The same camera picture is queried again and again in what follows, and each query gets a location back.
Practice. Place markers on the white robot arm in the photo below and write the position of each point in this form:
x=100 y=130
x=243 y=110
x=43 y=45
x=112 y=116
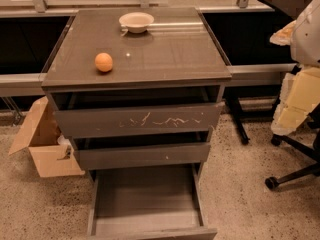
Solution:
x=305 y=40

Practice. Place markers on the grey drawer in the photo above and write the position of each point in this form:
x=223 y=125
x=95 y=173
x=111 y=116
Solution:
x=142 y=150
x=148 y=203
x=111 y=113

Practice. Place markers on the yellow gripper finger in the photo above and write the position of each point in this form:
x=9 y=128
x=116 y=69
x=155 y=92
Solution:
x=299 y=96
x=283 y=36

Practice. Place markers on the white bowl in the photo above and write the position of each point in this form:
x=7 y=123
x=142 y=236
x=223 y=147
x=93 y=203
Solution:
x=136 y=22

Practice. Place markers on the middle grey drawer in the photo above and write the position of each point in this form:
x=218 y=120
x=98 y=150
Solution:
x=142 y=150

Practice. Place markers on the grey drawer cabinet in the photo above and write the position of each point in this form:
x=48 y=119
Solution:
x=176 y=51

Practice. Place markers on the top grey drawer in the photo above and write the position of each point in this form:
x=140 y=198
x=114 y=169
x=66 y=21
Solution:
x=111 y=113

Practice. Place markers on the orange fruit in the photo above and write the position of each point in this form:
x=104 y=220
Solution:
x=104 y=62

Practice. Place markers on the open cardboard box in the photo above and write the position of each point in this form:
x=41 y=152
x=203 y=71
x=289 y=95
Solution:
x=51 y=152

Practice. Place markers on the bottom grey drawer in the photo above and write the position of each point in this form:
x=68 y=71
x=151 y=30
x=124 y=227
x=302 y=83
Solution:
x=148 y=203

